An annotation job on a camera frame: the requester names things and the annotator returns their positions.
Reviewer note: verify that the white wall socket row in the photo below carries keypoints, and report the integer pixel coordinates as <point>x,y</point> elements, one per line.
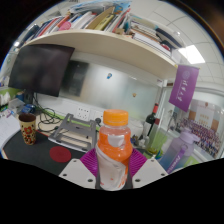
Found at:
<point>84,113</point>

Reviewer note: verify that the white ceramic jar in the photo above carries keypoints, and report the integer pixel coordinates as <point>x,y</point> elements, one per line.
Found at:
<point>137,128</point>

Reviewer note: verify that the patterned brown paper cup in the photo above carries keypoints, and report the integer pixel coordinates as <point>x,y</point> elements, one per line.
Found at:
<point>28,130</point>

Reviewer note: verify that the orange-capped drink bottle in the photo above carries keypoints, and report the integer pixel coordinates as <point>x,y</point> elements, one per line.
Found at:
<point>114,150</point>

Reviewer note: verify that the dark wine bottle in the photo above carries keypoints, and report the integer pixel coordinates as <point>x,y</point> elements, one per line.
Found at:
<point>150,121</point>

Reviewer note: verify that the black computer monitor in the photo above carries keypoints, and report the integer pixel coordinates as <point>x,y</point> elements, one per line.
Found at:
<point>40,68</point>

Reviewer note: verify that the small blue box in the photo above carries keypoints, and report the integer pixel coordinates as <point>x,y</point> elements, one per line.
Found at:
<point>28,109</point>

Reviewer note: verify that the flat round red coaster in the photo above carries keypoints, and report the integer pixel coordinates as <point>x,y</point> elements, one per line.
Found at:
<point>60,154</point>

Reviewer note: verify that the purple hanging pennant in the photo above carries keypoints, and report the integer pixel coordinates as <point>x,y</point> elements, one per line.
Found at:
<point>184,86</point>

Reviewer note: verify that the white shelf with books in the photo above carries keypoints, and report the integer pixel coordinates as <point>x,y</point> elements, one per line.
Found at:
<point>100,43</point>

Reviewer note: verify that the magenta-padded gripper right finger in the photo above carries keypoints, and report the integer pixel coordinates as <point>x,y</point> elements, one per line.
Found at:
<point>138,163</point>

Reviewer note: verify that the group photo poster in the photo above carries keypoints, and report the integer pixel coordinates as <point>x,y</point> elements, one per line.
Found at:
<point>203,131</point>

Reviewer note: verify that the grey metal laptop stand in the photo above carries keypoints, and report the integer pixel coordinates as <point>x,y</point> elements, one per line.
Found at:
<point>73,133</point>

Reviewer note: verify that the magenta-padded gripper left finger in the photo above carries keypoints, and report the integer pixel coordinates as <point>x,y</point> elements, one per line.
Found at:
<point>88,163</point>

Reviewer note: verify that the white notebook pages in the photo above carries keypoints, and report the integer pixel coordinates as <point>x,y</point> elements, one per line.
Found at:
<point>7,131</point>

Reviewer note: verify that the black red-edged desk mat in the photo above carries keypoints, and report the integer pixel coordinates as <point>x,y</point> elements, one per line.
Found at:
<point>31,153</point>

